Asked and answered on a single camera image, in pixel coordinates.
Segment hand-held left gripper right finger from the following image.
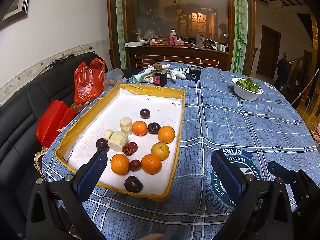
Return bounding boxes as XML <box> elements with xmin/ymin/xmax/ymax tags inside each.
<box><xmin>211</xmin><ymin>149</ymin><xmax>293</xmax><ymax>240</ymax></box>

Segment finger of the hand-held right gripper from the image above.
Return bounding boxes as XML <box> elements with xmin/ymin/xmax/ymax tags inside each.
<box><xmin>267</xmin><ymin>161</ymin><xmax>320</xmax><ymax>214</ymax></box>

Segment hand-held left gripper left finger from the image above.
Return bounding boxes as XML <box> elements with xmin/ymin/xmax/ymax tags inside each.
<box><xmin>26</xmin><ymin>150</ymin><xmax>108</xmax><ymax>240</ymax></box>

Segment orange tangerine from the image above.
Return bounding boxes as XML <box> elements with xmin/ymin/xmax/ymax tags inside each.
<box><xmin>111</xmin><ymin>154</ymin><xmax>130</xmax><ymax>175</ymax></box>
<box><xmin>141</xmin><ymin>154</ymin><xmax>162</xmax><ymax>175</ymax></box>
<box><xmin>132</xmin><ymin>121</ymin><xmax>148</xmax><ymax>136</ymax></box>
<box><xmin>157</xmin><ymin>126</ymin><xmax>175</xmax><ymax>144</ymax></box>

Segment red date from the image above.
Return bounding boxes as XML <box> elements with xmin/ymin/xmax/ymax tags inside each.
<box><xmin>122</xmin><ymin>142</ymin><xmax>138</xmax><ymax>157</ymax></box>
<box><xmin>129</xmin><ymin>159</ymin><xmax>142</xmax><ymax>172</ymax></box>

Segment yellow-rimmed white tray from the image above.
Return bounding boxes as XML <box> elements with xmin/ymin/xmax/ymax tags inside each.
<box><xmin>55</xmin><ymin>84</ymin><xmax>186</xmax><ymax>202</ymax></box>

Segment large white corn piece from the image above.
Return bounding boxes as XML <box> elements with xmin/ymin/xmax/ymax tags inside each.
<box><xmin>107</xmin><ymin>130</ymin><xmax>129</xmax><ymax>152</ymax></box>

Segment blue plaid tablecloth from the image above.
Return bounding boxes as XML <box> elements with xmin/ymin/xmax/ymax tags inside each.
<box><xmin>41</xmin><ymin>61</ymin><xmax>320</xmax><ymax>240</ymax></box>

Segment white corn piece upright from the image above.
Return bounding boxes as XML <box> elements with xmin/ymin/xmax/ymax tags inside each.
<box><xmin>119</xmin><ymin>117</ymin><xmax>132</xmax><ymax>135</ymax></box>

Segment red gift box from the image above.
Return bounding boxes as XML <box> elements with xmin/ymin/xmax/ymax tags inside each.
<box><xmin>36</xmin><ymin>100</ymin><xmax>75</xmax><ymax>148</ymax></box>

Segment yellowish tangerine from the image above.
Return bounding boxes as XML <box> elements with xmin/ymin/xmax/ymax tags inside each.
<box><xmin>151</xmin><ymin>142</ymin><xmax>170</xmax><ymax>161</ymax></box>

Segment white bowl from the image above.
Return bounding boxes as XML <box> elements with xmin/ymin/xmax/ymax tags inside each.
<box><xmin>232</xmin><ymin>77</ymin><xmax>264</xmax><ymax>101</ymax></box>

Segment green leafy vegetables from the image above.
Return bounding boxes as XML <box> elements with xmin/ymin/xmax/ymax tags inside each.
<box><xmin>236</xmin><ymin>78</ymin><xmax>262</xmax><ymax>93</ymax></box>

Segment red plastic bag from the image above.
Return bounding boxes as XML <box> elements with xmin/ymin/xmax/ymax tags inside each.
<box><xmin>74</xmin><ymin>57</ymin><xmax>105</xmax><ymax>107</ymax></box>

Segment black leather sofa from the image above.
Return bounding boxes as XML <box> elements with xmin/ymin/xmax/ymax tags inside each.
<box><xmin>0</xmin><ymin>52</ymin><xmax>140</xmax><ymax>240</ymax></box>

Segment wooden stair railing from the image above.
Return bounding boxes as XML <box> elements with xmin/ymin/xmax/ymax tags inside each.
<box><xmin>290</xmin><ymin>50</ymin><xmax>315</xmax><ymax>105</ymax></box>

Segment clear plastic bag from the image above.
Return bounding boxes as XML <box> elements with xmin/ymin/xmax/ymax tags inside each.
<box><xmin>104</xmin><ymin>68</ymin><xmax>125</xmax><ymax>90</ymax></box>

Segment white glove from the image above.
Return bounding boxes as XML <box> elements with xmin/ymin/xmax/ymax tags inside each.
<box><xmin>167</xmin><ymin>69</ymin><xmax>187</xmax><ymax>80</ymax></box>
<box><xmin>144</xmin><ymin>65</ymin><xmax>157</xmax><ymax>83</ymax></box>

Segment brown wooden door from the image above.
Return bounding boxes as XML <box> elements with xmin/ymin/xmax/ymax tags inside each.
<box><xmin>256</xmin><ymin>25</ymin><xmax>282</xmax><ymax>79</ymax></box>

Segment black jar with pink label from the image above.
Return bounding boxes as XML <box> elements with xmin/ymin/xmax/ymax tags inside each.
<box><xmin>153</xmin><ymin>70</ymin><xmax>168</xmax><ymax>87</ymax></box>

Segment dark framed picture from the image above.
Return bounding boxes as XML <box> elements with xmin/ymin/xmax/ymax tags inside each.
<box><xmin>0</xmin><ymin>0</ymin><xmax>34</xmax><ymax>30</ymax></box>

